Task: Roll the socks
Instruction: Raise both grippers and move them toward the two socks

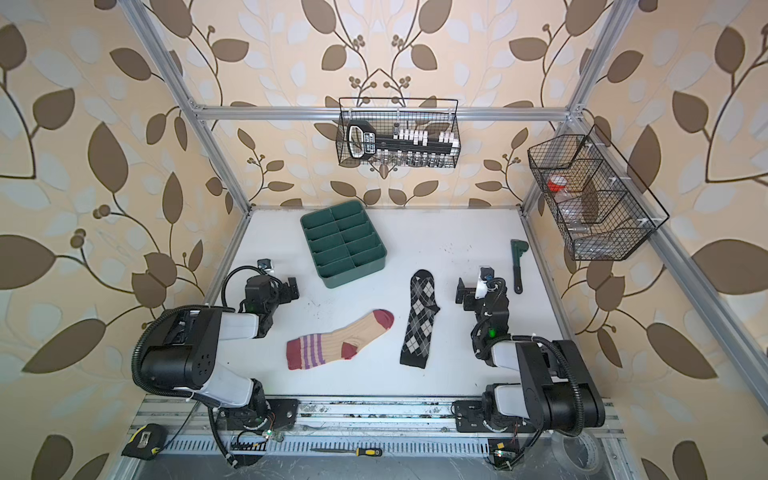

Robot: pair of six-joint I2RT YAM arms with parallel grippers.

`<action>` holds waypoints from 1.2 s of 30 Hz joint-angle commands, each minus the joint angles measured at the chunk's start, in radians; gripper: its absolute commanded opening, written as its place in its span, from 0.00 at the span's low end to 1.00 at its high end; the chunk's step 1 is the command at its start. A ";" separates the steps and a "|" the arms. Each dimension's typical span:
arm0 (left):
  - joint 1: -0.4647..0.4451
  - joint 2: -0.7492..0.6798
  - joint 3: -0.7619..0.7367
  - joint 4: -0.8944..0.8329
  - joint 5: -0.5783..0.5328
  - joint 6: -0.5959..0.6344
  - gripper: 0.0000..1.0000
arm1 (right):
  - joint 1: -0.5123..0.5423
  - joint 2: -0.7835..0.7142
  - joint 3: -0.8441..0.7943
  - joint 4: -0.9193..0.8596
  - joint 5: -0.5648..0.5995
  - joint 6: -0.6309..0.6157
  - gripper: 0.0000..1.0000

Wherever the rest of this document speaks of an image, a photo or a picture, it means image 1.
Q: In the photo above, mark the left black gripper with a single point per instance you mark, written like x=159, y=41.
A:
x=289, y=288

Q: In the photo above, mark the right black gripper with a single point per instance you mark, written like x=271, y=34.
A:
x=469, y=293

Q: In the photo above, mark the black argyle sock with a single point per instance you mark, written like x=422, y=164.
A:
x=420, y=325

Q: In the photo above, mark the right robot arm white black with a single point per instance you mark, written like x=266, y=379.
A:
x=555, y=391

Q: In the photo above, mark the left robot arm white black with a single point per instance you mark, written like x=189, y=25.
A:
x=176, y=356

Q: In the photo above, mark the clear tape roll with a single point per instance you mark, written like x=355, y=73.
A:
x=581, y=454

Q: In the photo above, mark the beige maroon striped sock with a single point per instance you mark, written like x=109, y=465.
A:
x=313, y=350

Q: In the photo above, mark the green compartment tray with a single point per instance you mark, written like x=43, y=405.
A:
x=343, y=243

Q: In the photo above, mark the red capped jar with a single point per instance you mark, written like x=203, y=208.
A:
x=556, y=183

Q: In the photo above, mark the black socket set holder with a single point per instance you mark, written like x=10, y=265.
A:
x=366, y=142

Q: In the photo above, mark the black yellow tape measure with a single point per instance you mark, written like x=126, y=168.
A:
x=147, y=442

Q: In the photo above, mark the green handled tool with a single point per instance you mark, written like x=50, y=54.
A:
x=518, y=249

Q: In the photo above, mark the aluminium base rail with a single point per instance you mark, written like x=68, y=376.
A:
x=400, y=426

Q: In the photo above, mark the right wall wire basket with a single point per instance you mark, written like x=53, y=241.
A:
x=607, y=210

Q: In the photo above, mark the wall wire basket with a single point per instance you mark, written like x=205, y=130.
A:
x=607, y=210
x=432, y=113

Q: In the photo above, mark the yellow black handled knife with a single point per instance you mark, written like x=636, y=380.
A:
x=359, y=452

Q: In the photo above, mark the back wall wire basket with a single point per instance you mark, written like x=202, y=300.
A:
x=432, y=113

